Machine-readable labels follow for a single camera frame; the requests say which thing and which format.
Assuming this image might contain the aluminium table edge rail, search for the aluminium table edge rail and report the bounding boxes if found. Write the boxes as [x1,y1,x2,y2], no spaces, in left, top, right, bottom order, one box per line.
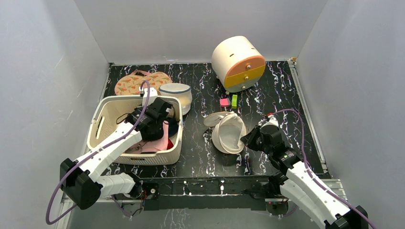
[54,188,147,229]

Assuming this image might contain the cream plastic laundry basket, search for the cream plastic laundry basket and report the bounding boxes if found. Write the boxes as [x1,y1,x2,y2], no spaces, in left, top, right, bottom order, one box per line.
[87,95,183,166]

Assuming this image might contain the pink block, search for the pink block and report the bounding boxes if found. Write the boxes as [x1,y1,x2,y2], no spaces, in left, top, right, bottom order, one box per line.
[219,98,231,107]

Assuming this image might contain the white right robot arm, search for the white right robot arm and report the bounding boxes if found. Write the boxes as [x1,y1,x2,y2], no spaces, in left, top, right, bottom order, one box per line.
[240,124,369,229]

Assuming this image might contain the beige-trimmed white mesh laundry bag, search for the beige-trimmed white mesh laundry bag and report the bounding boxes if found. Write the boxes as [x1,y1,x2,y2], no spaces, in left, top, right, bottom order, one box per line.
[203,112,247,154]

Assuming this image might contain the blue-trimmed white mesh laundry bag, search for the blue-trimmed white mesh laundry bag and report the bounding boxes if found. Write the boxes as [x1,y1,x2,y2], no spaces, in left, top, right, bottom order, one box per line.
[159,83,192,115]

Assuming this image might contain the dark clothes in basket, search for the dark clothes in basket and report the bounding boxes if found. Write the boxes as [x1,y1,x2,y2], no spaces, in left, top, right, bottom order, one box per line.
[167,118,179,150]

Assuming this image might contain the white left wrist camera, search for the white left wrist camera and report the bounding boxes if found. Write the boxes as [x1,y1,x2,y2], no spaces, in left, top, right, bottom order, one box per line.
[140,87,158,106]

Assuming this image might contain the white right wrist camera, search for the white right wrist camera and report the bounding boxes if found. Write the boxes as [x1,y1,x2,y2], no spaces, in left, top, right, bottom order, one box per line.
[264,113,279,127]

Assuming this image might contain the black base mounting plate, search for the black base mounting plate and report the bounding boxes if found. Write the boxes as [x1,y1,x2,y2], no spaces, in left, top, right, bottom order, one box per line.
[112,177,290,212]

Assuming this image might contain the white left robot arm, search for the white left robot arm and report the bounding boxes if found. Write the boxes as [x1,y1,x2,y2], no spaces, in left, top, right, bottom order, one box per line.
[60,98,173,209]

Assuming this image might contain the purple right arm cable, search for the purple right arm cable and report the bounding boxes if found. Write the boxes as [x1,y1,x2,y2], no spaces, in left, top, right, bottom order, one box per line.
[272,108,371,229]

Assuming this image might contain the pink cloth in basket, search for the pink cloth in basket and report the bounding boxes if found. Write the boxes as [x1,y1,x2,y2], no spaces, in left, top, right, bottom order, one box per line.
[125,121,169,154]

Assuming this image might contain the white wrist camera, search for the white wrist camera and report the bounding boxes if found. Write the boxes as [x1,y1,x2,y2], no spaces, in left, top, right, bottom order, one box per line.
[264,113,279,127]
[140,87,158,106]

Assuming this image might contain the green block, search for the green block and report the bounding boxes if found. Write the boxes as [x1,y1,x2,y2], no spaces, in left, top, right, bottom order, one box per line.
[231,94,237,109]

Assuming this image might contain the beige mauve bra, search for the beige mauve bra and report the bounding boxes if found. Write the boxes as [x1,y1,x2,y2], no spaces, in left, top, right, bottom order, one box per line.
[166,105,180,122]

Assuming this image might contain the black bra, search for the black bra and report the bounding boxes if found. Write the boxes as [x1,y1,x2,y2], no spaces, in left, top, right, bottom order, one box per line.
[116,109,142,125]

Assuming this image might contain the cream round drawer cabinet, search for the cream round drawer cabinet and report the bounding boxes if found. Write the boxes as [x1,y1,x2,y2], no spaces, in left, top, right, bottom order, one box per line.
[211,36,266,93]

